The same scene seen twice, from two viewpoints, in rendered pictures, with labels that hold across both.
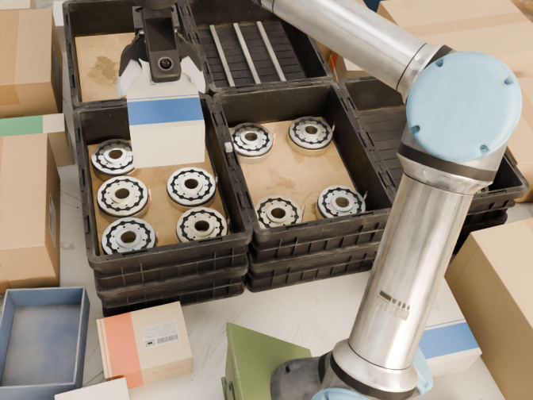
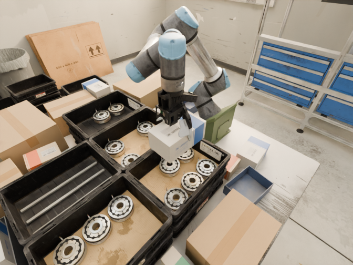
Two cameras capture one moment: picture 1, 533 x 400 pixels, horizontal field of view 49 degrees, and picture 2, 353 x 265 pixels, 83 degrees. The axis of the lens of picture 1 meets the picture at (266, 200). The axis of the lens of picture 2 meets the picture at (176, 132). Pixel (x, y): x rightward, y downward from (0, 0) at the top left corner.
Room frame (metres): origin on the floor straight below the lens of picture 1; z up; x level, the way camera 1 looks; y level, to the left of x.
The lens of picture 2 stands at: (1.02, 0.73, 1.63)
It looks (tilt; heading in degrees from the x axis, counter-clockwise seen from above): 42 degrees down; 244
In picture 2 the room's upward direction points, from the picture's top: straight up
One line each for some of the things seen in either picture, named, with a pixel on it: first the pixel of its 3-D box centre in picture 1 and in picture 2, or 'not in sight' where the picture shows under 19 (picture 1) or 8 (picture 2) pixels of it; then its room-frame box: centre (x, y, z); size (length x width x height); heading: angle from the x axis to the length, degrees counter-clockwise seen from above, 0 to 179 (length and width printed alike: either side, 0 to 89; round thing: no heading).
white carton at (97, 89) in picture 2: not in sight; (96, 90); (0.97, -0.77, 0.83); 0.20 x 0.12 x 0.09; 112
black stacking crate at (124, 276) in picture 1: (159, 187); (179, 171); (0.75, 0.22, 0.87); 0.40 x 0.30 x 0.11; 22
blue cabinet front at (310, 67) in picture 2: not in sight; (285, 74); (-1.02, -0.62, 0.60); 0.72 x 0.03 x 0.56; 109
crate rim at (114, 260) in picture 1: (157, 171); (180, 164); (0.75, 0.22, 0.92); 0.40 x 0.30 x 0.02; 22
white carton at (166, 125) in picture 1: (162, 106); (177, 134); (0.76, 0.21, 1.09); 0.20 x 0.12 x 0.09; 19
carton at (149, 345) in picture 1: (145, 346); (221, 162); (0.46, 0.19, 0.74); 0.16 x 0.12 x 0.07; 114
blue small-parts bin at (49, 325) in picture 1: (42, 342); (247, 187); (0.44, 0.38, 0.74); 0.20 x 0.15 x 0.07; 12
